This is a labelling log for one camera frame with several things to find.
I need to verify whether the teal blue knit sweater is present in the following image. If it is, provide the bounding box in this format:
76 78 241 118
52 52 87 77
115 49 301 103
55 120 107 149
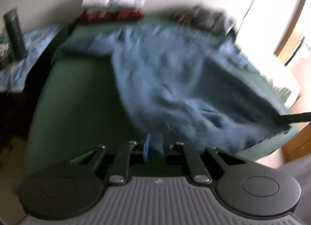
54 24 290 153

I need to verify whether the plaid and grey clothes pile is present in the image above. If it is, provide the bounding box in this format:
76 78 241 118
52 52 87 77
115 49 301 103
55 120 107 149
171 5 236 35

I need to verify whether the blue white patterned cloth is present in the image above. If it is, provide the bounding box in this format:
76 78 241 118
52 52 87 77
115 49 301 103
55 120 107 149
0 24 61 93

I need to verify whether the dark cylindrical bottle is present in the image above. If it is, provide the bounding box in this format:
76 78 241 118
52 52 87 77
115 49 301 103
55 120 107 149
3 7 27 61

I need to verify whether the dark red folded garment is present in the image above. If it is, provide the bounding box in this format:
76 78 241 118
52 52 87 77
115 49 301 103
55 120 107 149
75 10 144 25

